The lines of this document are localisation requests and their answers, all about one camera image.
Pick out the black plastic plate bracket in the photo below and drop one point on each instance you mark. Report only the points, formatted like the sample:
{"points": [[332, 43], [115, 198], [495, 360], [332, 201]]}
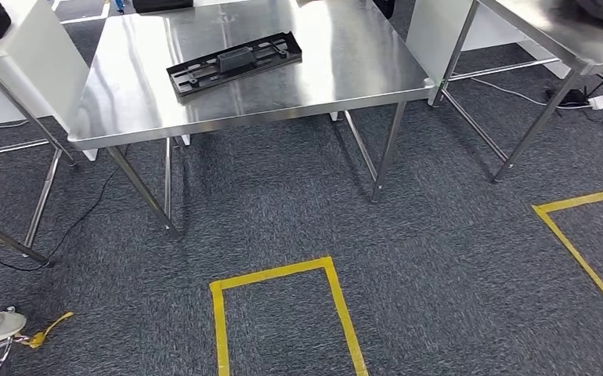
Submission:
{"points": [[203, 72]]}

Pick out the black zip case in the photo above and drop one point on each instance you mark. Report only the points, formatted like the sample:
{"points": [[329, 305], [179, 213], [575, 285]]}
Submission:
{"points": [[161, 5]]}

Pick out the stainless steel table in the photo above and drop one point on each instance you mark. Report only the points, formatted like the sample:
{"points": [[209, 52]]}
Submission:
{"points": [[332, 62], [540, 31], [42, 197]]}

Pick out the crumpled yellow tape scrap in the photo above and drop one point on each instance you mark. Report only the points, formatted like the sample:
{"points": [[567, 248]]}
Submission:
{"points": [[42, 334]]}

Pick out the yellow floor tape square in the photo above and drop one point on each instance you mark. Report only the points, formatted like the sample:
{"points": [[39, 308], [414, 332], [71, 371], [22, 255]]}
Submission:
{"points": [[275, 272], [581, 200]]}

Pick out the white desk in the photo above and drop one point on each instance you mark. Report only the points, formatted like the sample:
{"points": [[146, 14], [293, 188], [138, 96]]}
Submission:
{"points": [[431, 31], [37, 52]]}

